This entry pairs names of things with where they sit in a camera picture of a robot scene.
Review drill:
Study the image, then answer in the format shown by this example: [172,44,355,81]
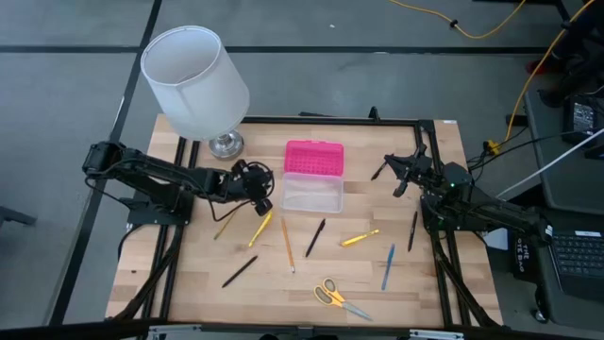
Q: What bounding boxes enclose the orange pencil with pink eraser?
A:
[280,216,296,275]

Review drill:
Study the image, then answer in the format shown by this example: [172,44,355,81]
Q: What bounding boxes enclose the black tote bag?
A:
[512,230,551,284]

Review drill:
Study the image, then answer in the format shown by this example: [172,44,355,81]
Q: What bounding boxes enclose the pink lid clear pencil box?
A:
[279,139,345,214]

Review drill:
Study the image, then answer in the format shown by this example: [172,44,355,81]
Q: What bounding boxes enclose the yellow extension cable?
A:
[387,0,528,41]
[485,0,598,156]

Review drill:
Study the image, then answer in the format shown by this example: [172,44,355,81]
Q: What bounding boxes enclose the white cable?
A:
[495,140,604,198]

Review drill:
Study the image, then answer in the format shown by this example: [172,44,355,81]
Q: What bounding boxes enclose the black laptop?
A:
[549,229,604,301]

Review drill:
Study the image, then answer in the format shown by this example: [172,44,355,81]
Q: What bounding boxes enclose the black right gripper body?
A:
[404,151,438,185]

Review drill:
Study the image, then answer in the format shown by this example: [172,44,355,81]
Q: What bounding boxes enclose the dark yellow pencil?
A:
[212,211,239,241]

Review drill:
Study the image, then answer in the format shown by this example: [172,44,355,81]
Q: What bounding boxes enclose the black aluminium table frame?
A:
[106,112,504,332]

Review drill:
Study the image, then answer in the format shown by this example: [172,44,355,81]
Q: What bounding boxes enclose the yellow grey handled scissors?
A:
[312,277,374,322]

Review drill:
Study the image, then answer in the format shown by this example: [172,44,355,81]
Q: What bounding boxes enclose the black rig crossbar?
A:
[0,318,604,340]

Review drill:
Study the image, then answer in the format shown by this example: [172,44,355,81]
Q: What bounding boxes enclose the black device with screen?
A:
[563,93,604,147]

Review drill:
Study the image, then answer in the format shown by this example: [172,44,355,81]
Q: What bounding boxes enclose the grey side desk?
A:
[522,87,604,327]

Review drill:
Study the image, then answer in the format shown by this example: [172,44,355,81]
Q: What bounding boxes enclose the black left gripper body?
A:
[235,162,276,202]

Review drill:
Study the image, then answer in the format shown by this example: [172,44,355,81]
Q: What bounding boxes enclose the yellow highlighter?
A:
[340,229,381,248]
[247,211,274,248]

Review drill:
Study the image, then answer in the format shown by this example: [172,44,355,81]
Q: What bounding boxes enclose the white shade silver table lamp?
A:
[140,25,251,161]

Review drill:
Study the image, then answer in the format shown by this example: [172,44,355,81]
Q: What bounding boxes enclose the grey furniture leg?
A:
[0,205,38,229]

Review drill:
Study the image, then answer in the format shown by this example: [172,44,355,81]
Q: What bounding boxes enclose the person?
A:
[526,0,604,110]

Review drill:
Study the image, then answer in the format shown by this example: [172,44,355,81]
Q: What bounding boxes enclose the blue pen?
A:
[380,243,396,292]

